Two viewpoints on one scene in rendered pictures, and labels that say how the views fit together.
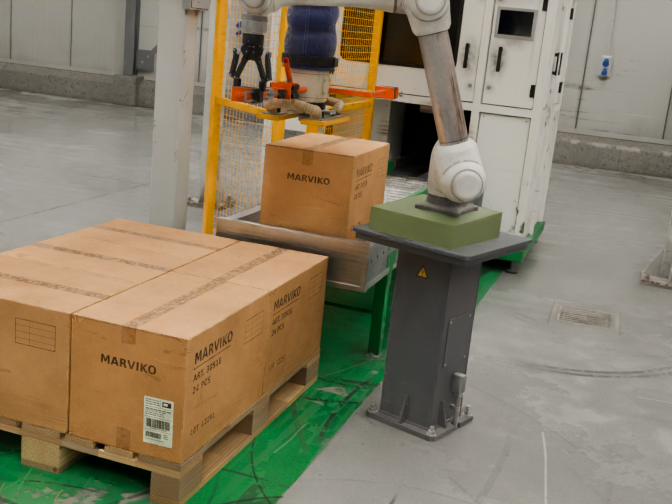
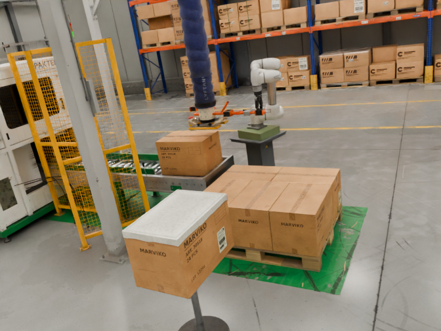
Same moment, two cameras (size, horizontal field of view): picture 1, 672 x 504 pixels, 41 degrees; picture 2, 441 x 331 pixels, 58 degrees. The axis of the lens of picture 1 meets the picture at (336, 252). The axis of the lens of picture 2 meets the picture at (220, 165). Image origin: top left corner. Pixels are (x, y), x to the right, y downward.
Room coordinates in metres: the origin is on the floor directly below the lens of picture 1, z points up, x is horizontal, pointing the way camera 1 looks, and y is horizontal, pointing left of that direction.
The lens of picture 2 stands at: (2.86, 4.28, 2.11)
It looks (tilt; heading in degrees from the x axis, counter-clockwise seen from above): 20 degrees down; 282
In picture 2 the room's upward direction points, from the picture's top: 9 degrees counter-clockwise
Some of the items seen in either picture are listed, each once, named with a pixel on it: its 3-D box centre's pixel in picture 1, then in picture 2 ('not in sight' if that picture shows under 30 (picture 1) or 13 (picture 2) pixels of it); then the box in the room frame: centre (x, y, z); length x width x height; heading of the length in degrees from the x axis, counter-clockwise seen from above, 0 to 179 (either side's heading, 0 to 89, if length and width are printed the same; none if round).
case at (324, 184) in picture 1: (327, 187); (189, 152); (4.06, 0.07, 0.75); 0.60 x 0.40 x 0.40; 164
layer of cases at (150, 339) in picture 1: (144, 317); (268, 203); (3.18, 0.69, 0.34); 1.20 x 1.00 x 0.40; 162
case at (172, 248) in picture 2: not in sight; (182, 238); (3.64, 2.08, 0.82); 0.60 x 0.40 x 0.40; 71
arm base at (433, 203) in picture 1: (449, 200); (255, 124); (3.33, -0.40, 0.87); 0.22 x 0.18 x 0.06; 146
